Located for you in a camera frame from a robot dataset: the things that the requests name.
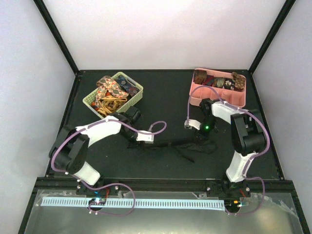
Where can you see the black necktie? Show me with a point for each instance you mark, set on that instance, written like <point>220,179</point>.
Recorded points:
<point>204,146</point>

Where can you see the yellow necktie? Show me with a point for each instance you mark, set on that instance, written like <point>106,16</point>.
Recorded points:
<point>109,105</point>

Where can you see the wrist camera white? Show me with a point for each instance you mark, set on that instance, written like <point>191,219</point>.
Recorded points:
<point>145,136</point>
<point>192,123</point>

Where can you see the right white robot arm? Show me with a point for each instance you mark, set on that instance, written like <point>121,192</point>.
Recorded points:
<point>250,138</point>

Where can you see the left black frame post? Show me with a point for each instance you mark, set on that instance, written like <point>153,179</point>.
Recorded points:
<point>56,34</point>

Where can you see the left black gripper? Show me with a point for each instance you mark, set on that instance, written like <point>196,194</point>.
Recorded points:
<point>136,145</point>

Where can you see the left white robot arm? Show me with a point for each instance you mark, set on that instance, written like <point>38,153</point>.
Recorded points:
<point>69,152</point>

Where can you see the rolled brown dotted tie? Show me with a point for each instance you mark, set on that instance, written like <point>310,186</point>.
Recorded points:
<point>239,82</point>

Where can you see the rolled red tie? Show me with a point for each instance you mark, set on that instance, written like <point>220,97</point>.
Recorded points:
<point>209,81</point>

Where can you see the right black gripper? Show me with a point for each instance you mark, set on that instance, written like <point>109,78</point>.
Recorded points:
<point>203,136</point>

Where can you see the rolled dark floral tie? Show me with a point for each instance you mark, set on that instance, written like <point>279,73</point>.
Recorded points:
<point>229,84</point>

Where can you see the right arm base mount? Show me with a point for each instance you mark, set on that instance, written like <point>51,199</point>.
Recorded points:
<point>225,188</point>

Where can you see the floral orange necktie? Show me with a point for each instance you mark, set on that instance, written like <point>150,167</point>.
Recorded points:
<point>107,86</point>

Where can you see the black frame post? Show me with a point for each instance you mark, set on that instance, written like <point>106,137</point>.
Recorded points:
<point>283,13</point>
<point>56,34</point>

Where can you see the navy patterned necktie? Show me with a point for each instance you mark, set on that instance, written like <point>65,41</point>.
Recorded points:
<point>126,85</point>

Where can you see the right black frame post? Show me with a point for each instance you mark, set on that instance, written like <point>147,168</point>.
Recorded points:
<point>283,13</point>

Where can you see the rolled olive tie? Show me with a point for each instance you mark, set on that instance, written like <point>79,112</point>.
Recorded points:
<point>219,82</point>

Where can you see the green plastic basket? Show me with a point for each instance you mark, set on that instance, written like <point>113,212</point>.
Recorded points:
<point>89,100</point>

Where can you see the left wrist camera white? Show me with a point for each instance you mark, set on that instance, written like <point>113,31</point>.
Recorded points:
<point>145,136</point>

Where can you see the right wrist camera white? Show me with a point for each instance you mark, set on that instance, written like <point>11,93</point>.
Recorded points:
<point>192,123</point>

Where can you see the black aluminium front rail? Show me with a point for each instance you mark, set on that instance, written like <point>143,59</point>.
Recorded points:
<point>149,185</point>

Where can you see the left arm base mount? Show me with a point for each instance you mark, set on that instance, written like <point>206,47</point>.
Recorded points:
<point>111,190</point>

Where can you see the pink divided organizer box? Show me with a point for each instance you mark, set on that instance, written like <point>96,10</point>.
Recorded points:
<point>198,92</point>

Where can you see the light blue cable duct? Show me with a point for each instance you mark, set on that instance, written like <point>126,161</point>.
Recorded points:
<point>138,203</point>

